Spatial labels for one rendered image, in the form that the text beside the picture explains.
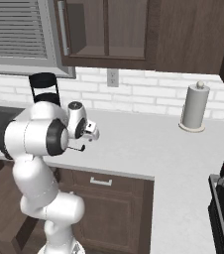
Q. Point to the thin black curved bar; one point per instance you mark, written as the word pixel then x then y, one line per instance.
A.
pixel 82 148

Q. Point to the brown wooden drawer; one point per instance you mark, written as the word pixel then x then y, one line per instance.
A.
pixel 0 205

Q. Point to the brown glass cupboard door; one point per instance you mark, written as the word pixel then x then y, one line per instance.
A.
pixel 152 33

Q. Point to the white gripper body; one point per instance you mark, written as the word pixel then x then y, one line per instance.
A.
pixel 93 134

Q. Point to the brown lower cupboard door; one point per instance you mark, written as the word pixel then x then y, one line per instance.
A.
pixel 117 225

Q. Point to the brown solid cupboard door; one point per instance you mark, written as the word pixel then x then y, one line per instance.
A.
pixel 190 33

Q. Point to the grey window blind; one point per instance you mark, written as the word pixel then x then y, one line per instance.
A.
pixel 15 29

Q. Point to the brown drawer front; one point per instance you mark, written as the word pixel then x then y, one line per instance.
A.
pixel 130 186

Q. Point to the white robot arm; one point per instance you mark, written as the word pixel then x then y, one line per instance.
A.
pixel 34 132

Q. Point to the silver cooker knob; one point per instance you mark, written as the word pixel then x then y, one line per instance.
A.
pixel 222 181

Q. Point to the white paper towel roll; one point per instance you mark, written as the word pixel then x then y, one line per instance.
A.
pixel 194 105

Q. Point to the grey wall socket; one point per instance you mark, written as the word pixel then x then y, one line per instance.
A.
pixel 112 77

